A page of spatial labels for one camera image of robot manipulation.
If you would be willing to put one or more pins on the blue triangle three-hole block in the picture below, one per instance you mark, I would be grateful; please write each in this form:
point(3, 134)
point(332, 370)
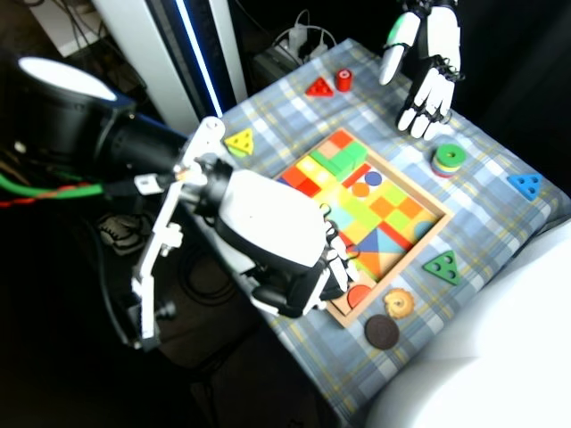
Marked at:
point(525, 183)

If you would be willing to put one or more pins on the yellow flower toy cookie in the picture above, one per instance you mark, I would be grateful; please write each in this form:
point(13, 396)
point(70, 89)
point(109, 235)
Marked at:
point(398, 303)

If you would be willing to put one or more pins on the white column with blue light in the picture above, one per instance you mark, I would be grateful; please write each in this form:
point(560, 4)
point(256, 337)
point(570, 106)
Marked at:
point(134, 53)

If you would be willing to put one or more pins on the black box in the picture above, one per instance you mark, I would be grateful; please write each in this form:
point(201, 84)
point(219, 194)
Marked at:
point(272, 67)

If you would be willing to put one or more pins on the wooden puzzle tray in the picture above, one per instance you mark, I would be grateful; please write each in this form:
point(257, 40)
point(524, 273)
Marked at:
point(394, 207)

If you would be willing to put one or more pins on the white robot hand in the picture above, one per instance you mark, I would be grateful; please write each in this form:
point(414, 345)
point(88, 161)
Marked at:
point(439, 35)
point(267, 218)

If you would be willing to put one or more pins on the red cylinder block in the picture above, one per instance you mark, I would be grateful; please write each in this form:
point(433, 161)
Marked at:
point(343, 81)

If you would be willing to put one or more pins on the red triangle three-hole block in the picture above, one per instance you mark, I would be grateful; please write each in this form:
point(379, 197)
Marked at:
point(319, 88)

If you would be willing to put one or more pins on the blue plaid table cloth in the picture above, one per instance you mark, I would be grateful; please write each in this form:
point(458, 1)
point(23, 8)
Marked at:
point(312, 356)

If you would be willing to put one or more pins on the light green disc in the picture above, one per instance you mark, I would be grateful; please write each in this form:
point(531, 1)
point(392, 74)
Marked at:
point(241, 153)

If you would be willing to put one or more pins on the yellow triangle three-hole block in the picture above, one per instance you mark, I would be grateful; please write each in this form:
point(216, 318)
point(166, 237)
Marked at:
point(241, 139)

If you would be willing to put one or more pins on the dark chocolate toy cookie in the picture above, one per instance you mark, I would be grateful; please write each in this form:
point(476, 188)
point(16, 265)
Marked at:
point(381, 331)

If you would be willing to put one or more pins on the green triangle three-hole block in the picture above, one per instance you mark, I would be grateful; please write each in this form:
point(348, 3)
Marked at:
point(441, 266)

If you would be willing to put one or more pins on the black and white shoe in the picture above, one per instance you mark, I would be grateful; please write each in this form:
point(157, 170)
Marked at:
point(118, 234)

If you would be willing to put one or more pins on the white power strip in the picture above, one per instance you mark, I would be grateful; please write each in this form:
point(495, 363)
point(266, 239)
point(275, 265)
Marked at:
point(296, 39)

